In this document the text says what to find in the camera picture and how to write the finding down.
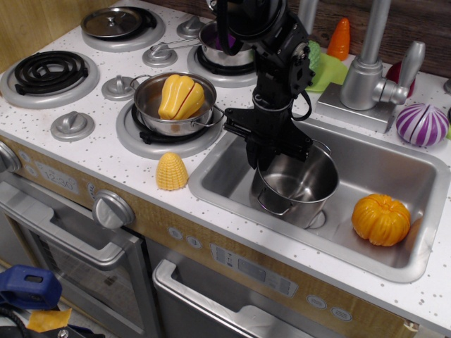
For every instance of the yellow cloth piece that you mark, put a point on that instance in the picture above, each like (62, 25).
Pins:
(46, 320)

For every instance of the silver oven dial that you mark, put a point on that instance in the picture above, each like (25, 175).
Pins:
(111, 211)
(9, 161)

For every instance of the steel two-handled pan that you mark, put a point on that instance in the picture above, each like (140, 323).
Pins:
(147, 99)

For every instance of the black coil burner left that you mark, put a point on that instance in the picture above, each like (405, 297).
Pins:
(49, 72)

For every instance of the stainless steel sink basin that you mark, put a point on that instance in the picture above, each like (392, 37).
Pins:
(365, 166)

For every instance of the silver oven dial right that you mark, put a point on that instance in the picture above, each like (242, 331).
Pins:
(111, 211)

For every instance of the steel saucepan with handle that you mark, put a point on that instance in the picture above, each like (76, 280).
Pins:
(208, 42)

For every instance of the purple white toy onion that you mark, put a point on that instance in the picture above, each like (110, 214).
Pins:
(422, 125)

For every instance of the orange toy pumpkin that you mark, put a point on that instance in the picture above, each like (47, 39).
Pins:
(381, 220)

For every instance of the stainless steel pot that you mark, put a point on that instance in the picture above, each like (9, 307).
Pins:
(296, 191)

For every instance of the yellow toy corn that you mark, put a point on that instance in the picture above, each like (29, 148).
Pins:
(171, 173)

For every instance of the silver stove knob front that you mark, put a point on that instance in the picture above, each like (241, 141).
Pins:
(72, 127)

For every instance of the silver stove knob upper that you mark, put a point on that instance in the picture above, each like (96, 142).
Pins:
(159, 56)

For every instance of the silver stove knob middle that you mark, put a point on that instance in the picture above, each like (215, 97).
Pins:
(118, 88)

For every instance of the toy oven door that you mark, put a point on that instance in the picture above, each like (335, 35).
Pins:
(103, 272)

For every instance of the yellow toy bell pepper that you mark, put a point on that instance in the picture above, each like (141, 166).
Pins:
(181, 97)

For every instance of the toy dishwasher door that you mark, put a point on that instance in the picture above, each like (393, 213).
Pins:
(221, 289)

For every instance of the steel pot lid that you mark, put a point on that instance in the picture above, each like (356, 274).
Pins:
(111, 22)

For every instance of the red toy vegetable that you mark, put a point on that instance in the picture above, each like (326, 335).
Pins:
(393, 74)

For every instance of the green toy plate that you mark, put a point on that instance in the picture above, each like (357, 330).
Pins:
(327, 69)

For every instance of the blue clamp tool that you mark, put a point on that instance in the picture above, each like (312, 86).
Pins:
(30, 288)

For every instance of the silver stove knob back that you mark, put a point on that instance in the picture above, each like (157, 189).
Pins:
(190, 28)

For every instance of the silver toy faucet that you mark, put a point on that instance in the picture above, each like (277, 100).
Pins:
(366, 98)

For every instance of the silver oven dial left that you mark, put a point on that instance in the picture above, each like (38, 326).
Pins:
(9, 161)

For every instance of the orange toy carrot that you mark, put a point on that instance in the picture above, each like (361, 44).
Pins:
(339, 45)

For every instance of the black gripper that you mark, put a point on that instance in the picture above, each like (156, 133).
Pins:
(269, 132)

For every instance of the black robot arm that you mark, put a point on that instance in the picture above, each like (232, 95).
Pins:
(281, 59)

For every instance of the silver stove knob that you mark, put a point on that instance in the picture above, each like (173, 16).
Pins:
(159, 56)
(190, 28)
(118, 88)
(72, 127)

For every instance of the green toy cabbage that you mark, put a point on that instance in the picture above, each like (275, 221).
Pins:
(314, 55)

